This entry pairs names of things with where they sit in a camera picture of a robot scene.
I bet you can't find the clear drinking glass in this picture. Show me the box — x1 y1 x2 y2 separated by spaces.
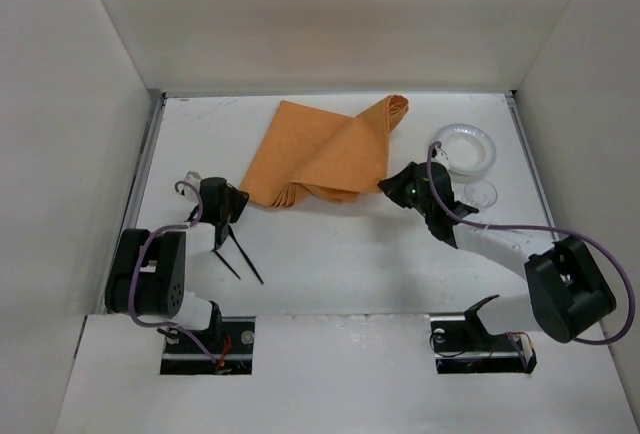
463 180 498 210

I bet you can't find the white ceramic bowl plate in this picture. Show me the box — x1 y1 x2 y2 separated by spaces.
434 123 497 177

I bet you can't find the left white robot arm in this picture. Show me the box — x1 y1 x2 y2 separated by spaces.
104 176 249 355

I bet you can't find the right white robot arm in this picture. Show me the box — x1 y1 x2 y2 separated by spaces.
378 162 617 343

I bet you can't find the right aluminium table rail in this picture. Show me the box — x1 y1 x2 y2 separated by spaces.
504 90 555 227

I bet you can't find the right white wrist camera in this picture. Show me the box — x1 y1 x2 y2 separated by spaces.
432 147 449 165

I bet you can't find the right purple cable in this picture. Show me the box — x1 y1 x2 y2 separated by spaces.
427 141 635 345

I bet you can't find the left aluminium table rail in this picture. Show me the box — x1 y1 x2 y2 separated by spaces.
92 88 166 314

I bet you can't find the orange cloth placemat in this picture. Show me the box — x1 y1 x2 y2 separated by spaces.
240 95 409 209

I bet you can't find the black plastic fork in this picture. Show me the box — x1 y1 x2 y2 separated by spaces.
211 249 241 280

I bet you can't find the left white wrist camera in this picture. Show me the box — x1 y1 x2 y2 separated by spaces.
184 171 202 190

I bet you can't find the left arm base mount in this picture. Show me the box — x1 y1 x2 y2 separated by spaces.
158 307 256 376

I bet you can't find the aluminium table rail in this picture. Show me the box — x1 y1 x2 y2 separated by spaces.
504 90 555 227
92 88 166 314

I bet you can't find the black plastic knife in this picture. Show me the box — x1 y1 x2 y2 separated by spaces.
229 226 265 286

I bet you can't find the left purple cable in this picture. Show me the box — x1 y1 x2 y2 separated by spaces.
128 181 226 365

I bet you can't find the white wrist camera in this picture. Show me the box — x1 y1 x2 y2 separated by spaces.
432 147 449 165
184 171 202 190

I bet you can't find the purple cable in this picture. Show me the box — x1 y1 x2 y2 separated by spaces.
427 141 635 345
128 181 226 365

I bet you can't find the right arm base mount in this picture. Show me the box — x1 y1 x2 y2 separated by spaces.
428 295 537 375

